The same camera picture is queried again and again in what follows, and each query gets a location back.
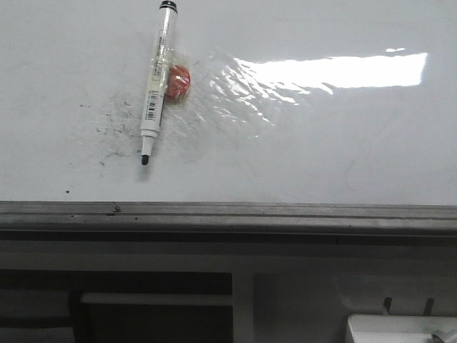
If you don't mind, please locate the metal cylindrical object corner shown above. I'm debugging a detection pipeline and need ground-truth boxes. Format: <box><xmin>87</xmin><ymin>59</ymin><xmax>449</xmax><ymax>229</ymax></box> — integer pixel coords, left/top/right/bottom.
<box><xmin>431</xmin><ymin>329</ymin><xmax>457</xmax><ymax>343</ymax></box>

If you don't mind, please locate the grey aluminium whiteboard frame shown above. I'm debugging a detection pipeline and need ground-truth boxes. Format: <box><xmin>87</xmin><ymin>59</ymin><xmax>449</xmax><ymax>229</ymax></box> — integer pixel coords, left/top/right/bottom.
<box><xmin>1</xmin><ymin>201</ymin><xmax>456</xmax><ymax>237</ymax></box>

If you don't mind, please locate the red round magnet taped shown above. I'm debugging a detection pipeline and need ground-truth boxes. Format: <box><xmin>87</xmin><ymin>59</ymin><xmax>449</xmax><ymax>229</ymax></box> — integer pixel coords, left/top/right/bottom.
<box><xmin>165</xmin><ymin>64</ymin><xmax>191</xmax><ymax>102</ymax></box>

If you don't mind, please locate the white black-tipped whiteboard marker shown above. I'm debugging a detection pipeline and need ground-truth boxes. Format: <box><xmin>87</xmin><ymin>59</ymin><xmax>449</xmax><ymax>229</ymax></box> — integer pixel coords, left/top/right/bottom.
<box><xmin>140</xmin><ymin>1</ymin><xmax>178</xmax><ymax>166</ymax></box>

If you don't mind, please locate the white box with hooks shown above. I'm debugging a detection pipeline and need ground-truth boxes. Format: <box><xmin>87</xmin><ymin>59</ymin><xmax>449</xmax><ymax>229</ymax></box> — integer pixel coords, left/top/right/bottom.
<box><xmin>345</xmin><ymin>297</ymin><xmax>456</xmax><ymax>343</ymax></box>

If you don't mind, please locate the white vertical post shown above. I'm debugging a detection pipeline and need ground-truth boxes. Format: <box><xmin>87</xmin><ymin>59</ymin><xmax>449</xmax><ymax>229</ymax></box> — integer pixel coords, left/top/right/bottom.
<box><xmin>232</xmin><ymin>272</ymin><xmax>254</xmax><ymax>343</ymax></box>

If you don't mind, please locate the white horizontal bar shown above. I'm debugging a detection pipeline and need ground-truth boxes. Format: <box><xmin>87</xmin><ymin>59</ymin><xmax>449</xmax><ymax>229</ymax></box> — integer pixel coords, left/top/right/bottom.
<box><xmin>81</xmin><ymin>292</ymin><xmax>233</xmax><ymax>307</ymax></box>

